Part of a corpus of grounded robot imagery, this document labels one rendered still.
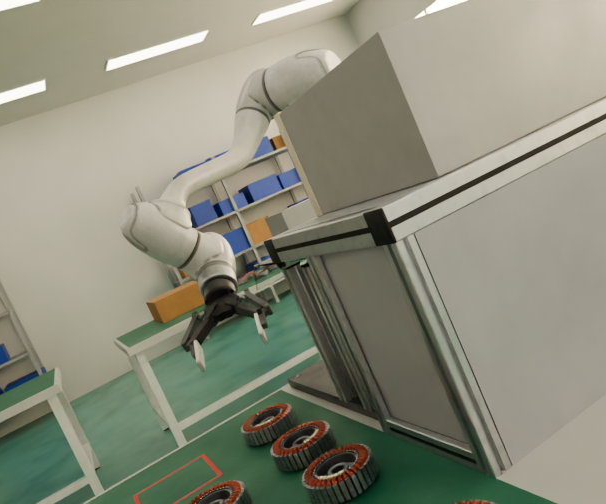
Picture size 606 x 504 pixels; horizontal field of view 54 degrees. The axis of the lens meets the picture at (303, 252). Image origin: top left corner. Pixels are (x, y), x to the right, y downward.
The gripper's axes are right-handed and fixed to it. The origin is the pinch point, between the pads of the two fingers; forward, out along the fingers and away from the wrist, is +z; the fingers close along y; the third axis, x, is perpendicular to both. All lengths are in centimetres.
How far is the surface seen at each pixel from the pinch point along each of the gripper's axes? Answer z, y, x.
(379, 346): 27.3, -25.8, 12.1
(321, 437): 26.1, -11.2, -3.2
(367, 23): -761, -239, -201
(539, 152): 25, -56, 31
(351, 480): 40.9, -14.2, 4.3
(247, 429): 10.3, 3.3, -11.7
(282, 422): 12.1, -3.8, -12.0
